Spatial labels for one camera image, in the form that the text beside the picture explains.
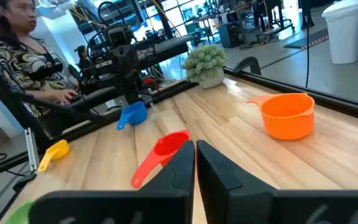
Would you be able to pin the green plant in white pot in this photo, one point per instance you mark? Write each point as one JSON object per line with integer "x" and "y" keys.
{"x": 205, "y": 62}

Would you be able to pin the black hazard-striped floor mat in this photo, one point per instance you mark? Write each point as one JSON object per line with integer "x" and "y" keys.
{"x": 309, "y": 39}

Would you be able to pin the yellow measuring cup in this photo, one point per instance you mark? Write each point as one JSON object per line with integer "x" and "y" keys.
{"x": 57, "y": 151}

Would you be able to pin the blue box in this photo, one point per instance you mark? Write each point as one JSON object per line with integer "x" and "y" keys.
{"x": 228, "y": 35}

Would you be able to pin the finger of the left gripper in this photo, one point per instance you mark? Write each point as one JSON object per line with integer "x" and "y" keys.
{"x": 128, "y": 90}
{"x": 138, "y": 90}

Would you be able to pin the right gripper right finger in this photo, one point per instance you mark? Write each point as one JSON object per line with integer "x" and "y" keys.
{"x": 247, "y": 205}

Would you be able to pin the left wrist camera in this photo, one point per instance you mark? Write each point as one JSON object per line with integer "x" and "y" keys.
{"x": 118, "y": 35}

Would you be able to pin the red measuring cup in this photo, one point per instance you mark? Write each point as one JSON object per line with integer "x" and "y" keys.
{"x": 166, "y": 144}

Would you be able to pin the silver metal bracket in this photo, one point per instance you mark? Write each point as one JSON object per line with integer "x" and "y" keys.
{"x": 31, "y": 149}

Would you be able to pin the white trash bin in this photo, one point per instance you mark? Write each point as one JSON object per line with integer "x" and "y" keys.
{"x": 343, "y": 34}

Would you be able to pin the green measuring cup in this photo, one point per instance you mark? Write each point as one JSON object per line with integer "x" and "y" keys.
{"x": 20, "y": 214}

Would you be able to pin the person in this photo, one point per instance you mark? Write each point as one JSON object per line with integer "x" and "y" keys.
{"x": 26, "y": 65}
{"x": 82, "y": 57}

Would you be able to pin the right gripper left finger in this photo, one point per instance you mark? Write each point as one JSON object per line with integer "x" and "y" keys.
{"x": 154, "y": 205}

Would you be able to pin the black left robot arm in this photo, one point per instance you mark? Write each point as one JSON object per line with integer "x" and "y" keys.
{"x": 98, "y": 77}

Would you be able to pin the blue measuring cup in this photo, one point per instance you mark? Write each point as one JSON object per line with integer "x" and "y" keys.
{"x": 135, "y": 115}

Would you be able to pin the orange measuring cup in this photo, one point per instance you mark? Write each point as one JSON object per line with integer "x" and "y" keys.
{"x": 287, "y": 121}

